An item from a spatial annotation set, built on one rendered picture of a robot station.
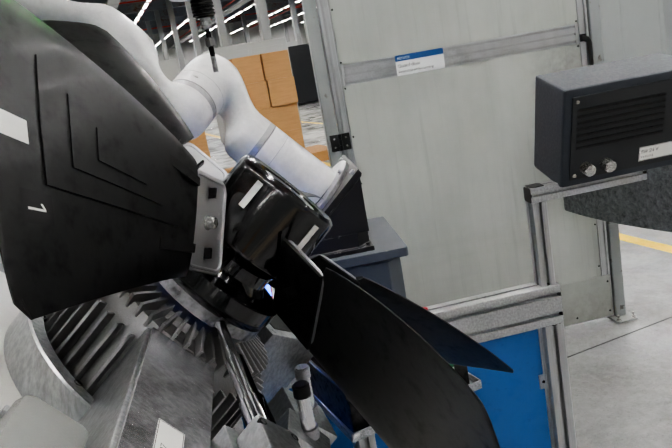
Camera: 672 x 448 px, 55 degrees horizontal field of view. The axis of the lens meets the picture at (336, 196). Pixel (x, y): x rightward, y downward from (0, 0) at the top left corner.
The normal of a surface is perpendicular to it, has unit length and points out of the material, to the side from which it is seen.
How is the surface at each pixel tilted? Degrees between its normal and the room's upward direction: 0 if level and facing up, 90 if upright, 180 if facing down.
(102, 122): 79
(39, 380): 62
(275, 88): 90
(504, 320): 90
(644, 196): 90
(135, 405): 50
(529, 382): 90
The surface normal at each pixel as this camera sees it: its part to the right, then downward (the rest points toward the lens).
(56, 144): 0.93, -0.29
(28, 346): -0.50, -0.38
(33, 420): 0.63, -0.77
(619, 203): -0.90, 0.24
